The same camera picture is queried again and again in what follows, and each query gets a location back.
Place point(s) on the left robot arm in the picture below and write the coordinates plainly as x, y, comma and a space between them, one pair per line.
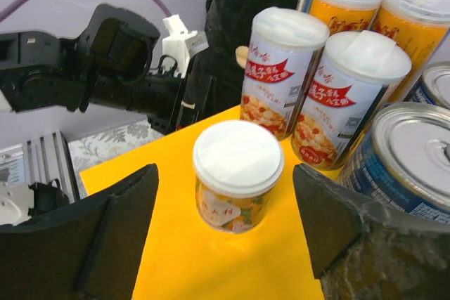
119, 61

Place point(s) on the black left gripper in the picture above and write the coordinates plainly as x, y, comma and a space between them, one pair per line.
170, 103

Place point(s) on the floral patterned table mat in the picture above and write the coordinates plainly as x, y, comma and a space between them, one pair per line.
97, 148

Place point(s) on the black floral plush pillow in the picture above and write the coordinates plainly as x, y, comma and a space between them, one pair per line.
216, 79

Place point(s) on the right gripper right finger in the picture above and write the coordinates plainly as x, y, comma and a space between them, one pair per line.
360, 248

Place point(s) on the red white lidded can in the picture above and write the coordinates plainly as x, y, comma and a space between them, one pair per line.
283, 43

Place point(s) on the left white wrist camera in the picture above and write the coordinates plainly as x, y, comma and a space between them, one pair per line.
182, 44

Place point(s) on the aluminium frame rail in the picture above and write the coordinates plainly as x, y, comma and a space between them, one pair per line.
45, 159

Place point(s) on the blue round tin can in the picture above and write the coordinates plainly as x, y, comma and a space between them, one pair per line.
432, 86

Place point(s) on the dark round tin can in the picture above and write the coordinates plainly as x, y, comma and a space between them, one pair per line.
403, 160

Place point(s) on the grey lidded small can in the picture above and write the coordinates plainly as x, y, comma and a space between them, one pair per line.
237, 164

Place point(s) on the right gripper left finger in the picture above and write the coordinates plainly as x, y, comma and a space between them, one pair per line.
90, 249

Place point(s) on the orange lidded front can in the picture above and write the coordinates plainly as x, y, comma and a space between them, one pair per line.
418, 27

